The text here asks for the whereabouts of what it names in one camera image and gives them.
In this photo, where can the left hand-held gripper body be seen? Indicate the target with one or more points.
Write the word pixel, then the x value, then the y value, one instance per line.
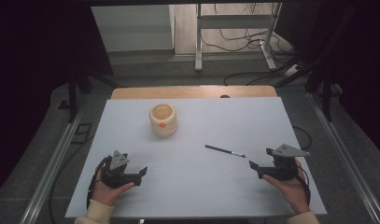
pixel 117 174

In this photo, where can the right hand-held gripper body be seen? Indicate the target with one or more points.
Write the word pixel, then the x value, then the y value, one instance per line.
pixel 284 168

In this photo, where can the black pen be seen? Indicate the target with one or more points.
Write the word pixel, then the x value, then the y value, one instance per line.
pixel 223 150

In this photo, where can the cream ribbed cup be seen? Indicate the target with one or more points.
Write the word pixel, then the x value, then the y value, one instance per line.
pixel 163 123

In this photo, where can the person's left hand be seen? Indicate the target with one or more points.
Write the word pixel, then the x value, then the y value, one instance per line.
pixel 106 194

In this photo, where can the person's right hand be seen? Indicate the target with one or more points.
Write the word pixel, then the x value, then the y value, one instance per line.
pixel 292 193

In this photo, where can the white table sheet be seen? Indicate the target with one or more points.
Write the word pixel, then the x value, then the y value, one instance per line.
pixel 194 186

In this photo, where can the dark table grommet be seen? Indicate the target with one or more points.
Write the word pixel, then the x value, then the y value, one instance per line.
pixel 225 96

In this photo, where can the black stand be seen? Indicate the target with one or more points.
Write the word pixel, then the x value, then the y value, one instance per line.
pixel 326 99
pixel 73 96

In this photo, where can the white power strip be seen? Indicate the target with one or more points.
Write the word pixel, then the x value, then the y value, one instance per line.
pixel 292 70

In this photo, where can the white metal stand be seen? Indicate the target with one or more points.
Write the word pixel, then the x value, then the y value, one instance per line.
pixel 234 21

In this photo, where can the aluminium floor rail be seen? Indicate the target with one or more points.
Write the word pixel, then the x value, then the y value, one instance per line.
pixel 349 161
pixel 50 174

